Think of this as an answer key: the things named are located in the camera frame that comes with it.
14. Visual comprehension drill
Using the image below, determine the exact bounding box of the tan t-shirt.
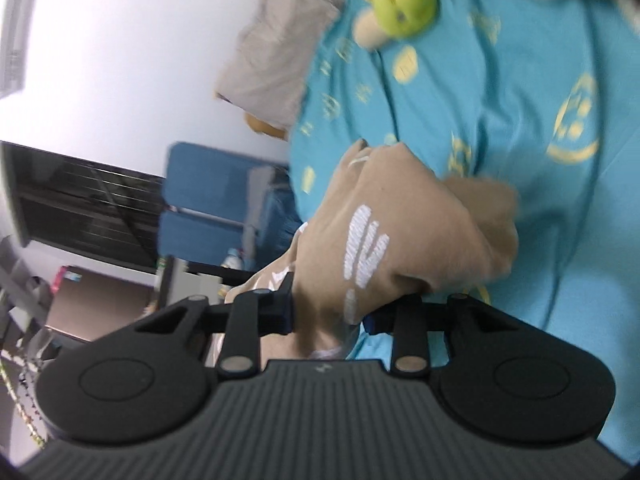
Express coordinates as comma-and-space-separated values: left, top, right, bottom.
226, 140, 518, 363

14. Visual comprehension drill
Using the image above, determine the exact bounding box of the pink lidded container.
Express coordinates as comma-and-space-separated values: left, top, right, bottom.
51, 266, 67, 295

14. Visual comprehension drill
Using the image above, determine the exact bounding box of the dark window with grille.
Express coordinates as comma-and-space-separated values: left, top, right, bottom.
1, 142, 165, 273

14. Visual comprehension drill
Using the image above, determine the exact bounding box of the grey pillow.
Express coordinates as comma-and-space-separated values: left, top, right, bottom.
216, 0, 344, 132

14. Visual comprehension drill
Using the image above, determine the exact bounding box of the brown refrigerator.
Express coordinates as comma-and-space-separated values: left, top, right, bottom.
46, 266, 153, 341

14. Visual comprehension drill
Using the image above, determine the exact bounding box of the white table with black legs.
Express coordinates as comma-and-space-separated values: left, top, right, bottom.
148, 256, 253, 312

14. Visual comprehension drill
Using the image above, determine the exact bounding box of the blue chair near wall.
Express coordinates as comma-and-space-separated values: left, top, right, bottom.
162, 142, 300, 230

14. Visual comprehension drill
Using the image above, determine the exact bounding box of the blue chair behind table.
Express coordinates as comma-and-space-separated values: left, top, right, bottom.
157, 210, 250, 266

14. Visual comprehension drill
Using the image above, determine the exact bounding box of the small white plush toy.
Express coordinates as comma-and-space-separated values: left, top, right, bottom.
221, 248, 244, 271

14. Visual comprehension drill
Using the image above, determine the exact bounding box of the teal patterned bed sheet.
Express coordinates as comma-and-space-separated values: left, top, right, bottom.
290, 0, 639, 463

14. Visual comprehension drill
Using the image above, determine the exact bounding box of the green and beige plush toy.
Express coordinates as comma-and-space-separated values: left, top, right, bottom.
352, 0, 439, 51

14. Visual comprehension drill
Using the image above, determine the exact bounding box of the grey cloth on chair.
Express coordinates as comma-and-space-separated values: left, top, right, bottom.
242, 166, 277, 270

